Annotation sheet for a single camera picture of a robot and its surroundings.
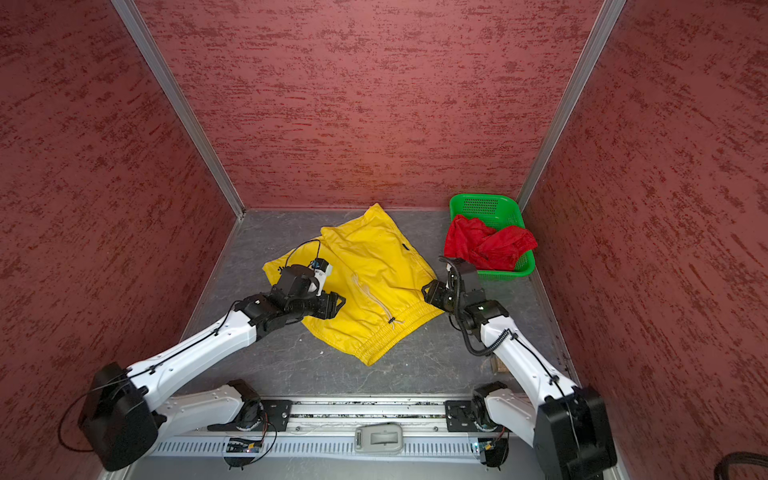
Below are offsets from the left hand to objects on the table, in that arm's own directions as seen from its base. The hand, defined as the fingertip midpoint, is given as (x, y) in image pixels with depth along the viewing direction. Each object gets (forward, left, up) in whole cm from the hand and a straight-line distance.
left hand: (336, 305), depth 82 cm
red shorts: (+24, -49, -4) cm, 54 cm away
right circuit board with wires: (-32, -42, -12) cm, 54 cm away
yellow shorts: (+17, -12, -10) cm, 23 cm away
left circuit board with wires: (-32, +21, -14) cm, 41 cm away
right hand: (+3, -25, 0) cm, 25 cm away
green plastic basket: (+46, -58, -7) cm, 74 cm away
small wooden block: (-13, -45, -8) cm, 47 cm away
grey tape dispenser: (-30, -13, -10) cm, 34 cm away
